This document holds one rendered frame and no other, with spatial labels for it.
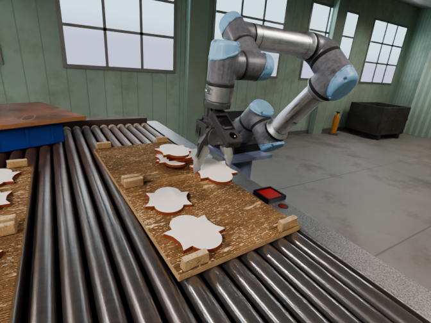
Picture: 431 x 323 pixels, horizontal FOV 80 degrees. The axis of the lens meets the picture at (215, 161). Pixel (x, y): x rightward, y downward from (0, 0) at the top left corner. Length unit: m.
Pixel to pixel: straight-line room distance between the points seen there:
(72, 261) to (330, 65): 0.94
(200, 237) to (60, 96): 3.51
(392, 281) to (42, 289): 0.68
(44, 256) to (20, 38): 3.44
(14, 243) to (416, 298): 0.81
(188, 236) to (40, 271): 0.29
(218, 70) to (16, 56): 3.42
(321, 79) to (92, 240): 0.87
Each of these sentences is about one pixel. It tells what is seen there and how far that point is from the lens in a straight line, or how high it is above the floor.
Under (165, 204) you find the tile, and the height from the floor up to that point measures 0.95.
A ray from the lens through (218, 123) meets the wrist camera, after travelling 0.68.
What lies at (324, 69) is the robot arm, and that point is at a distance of 1.03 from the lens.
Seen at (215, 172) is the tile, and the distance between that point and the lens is 0.75.
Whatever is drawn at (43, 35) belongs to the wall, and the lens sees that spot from 3.93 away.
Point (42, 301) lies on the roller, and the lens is 0.57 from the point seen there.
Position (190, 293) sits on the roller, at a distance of 0.54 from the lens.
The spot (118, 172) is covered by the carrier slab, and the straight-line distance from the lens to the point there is 0.96.
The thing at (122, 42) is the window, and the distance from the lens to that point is 3.99.
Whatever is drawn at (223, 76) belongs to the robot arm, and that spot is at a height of 1.28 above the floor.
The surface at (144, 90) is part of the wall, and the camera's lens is 4.10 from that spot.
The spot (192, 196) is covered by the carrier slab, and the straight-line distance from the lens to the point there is 0.79.
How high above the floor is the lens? 1.31
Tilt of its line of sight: 20 degrees down
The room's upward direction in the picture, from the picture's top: 4 degrees clockwise
